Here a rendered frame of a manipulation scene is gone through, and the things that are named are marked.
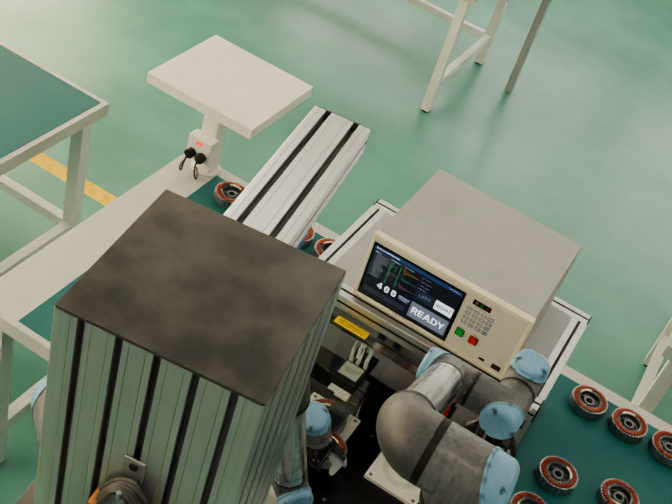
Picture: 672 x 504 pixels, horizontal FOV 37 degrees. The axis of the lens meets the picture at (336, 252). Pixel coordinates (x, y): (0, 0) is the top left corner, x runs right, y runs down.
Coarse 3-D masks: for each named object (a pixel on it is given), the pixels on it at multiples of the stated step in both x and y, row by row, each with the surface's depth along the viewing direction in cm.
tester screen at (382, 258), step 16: (384, 256) 248; (368, 272) 253; (384, 272) 250; (400, 272) 248; (416, 272) 245; (400, 288) 250; (416, 288) 248; (432, 288) 245; (448, 288) 243; (448, 304) 245; (448, 320) 247
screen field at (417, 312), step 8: (416, 304) 250; (408, 312) 252; (416, 312) 251; (424, 312) 250; (432, 312) 249; (416, 320) 252; (424, 320) 251; (432, 320) 250; (440, 320) 249; (432, 328) 251; (440, 328) 250
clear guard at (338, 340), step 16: (352, 320) 258; (336, 336) 252; (352, 336) 254; (368, 336) 255; (384, 336) 257; (320, 352) 247; (336, 352) 248; (352, 352) 250; (368, 352) 251; (384, 352) 252; (320, 368) 243; (336, 368) 244; (352, 368) 246; (368, 368) 247; (384, 368) 248; (336, 384) 242; (352, 384) 242; (368, 384) 243; (320, 400) 242; (336, 400) 241; (352, 400) 241; (352, 416) 240
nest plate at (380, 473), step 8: (376, 464) 262; (384, 464) 263; (368, 472) 259; (376, 472) 260; (384, 472) 261; (392, 472) 261; (376, 480) 258; (384, 480) 259; (392, 480) 259; (400, 480) 260; (384, 488) 257; (392, 488) 257; (400, 488) 258; (408, 488) 259; (416, 488) 259; (400, 496) 256; (408, 496) 257; (416, 496) 257
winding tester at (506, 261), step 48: (432, 192) 265; (480, 192) 271; (384, 240) 245; (432, 240) 250; (480, 240) 255; (528, 240) 260; (480, 288) 240; (528, 288) 245; (432, 336) 253; (480, 336) 245; (528, 336) 255
